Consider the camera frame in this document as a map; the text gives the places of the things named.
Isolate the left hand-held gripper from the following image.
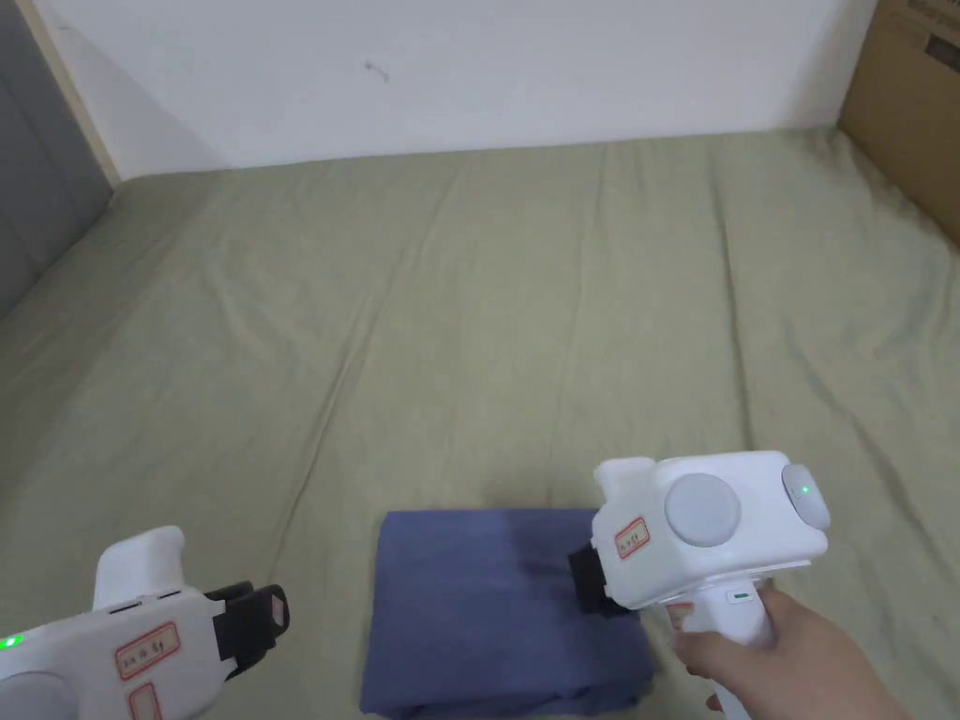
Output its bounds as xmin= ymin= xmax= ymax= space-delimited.
xmin=0 ymin=526 xmax=290 ymax=720

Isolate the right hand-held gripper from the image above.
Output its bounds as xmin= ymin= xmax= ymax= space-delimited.
xmin=566 ymin=450 xmax=833 ymax=715

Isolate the person's right hand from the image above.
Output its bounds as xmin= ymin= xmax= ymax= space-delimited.
xmin=672 ymin=588 xmax=908 ymax=720

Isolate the folded dark blue garment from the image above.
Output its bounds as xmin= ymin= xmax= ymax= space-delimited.
xmin=358 ymin=507 xmax=655 ymax=720

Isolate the bed with pale green sheet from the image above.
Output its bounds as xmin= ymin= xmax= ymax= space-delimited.
xmin=0 ymin=124 xmax=960 ymax=720

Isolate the brown cardboard carton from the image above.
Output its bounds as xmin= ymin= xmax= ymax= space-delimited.
xmin=835 ymin=0 xmax=960 ymax=248

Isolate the grey padded headboard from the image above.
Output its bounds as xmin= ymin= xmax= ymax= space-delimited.
xmin=0 ymin=0 xmax=115 ymax=320

